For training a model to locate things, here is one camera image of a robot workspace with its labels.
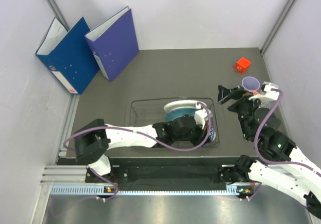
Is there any lilac plastic cup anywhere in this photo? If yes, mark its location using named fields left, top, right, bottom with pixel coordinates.
left=241, top=76, right=261, bottom=91

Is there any white plate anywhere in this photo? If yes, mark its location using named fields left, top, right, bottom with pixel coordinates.
left=164, top=99, right=207, bottom=114

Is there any red cube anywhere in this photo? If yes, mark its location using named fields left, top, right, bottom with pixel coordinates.
left=234, top=57, right=251, bottom=74

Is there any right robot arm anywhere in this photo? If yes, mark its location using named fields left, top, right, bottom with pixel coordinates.
left=217, top=82, right=320, bottom=218

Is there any teal plate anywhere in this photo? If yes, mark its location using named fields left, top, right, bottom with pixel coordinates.
left=165, top=108, right=196, bottom=122

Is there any clear drinking glass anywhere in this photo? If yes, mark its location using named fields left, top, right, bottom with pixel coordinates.
left=259, top=100, right=274, bottom=109

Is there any pink plastic cup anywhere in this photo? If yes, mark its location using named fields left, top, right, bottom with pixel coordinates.
left=247, top=90, right=260, bottom=96

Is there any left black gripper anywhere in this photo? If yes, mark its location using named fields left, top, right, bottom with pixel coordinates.
left=174, top=119, right=211, bottom=148

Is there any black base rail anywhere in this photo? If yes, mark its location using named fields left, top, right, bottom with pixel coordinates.
left=86, top=157, right=247, bottom=186

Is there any blue ring binder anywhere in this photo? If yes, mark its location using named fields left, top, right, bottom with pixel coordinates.
left=36, top=18, right=99, bottom=94

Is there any grey cable duct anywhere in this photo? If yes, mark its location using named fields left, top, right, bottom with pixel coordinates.
left=51, top=185, right=253, bottom=196

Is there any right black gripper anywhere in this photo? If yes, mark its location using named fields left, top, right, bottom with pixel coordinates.
left=216, top=84, right=267, bottom=140

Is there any black wire dish rack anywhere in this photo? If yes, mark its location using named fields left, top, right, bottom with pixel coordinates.
left=128, top=97, right=220, bottom=148

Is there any blue patterned bowl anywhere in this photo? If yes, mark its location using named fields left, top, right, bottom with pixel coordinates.
left=203, top=126, right=216, bottom=148

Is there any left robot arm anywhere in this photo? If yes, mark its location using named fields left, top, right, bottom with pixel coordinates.
left=74, top=115, right=216, bottom=182

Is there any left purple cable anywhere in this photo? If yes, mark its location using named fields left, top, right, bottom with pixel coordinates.
left=63, top=102, right=213, bottom=192

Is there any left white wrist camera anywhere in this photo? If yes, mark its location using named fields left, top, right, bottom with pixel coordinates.
left=194, top=101, right=213, bottom=130

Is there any purple ring binder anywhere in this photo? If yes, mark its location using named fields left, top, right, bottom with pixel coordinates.
left=85, top=7, right=139, bottom=81

